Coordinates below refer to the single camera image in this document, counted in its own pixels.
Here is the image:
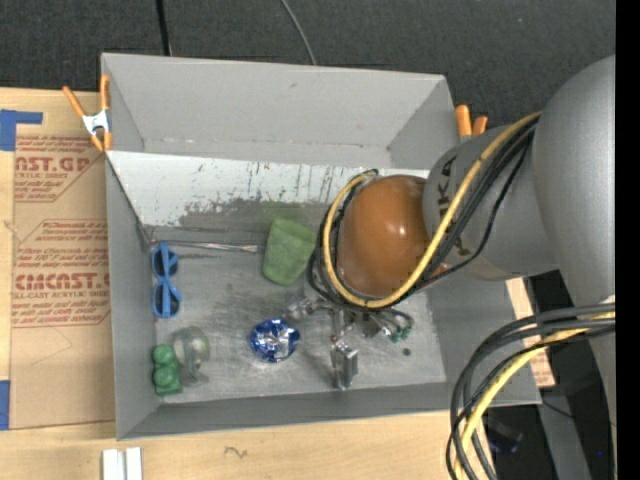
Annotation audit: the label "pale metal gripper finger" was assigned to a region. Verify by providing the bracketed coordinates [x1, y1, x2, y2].
[286, 294, 327, 320]
[329, 339, 360, 392]

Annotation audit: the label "shiny blue foil ball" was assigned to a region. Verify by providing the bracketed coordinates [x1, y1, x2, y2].
[249, 317, 302, 364]

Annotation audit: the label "green cup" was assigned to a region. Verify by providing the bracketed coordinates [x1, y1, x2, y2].
[261, 217, 318, 287]

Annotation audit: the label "grey metal bin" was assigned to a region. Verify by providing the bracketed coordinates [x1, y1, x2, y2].
[99, 51, 544, 442]

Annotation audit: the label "blue sunglasses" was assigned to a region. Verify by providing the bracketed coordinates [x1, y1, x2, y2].
[150, 241, 184, 320]

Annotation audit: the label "green toy figure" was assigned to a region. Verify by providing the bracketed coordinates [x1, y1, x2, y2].
[151, 343, 184, 397]

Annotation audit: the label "brown cardboard board red print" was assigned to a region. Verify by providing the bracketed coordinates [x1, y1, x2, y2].
[0, 86, 556, 430]

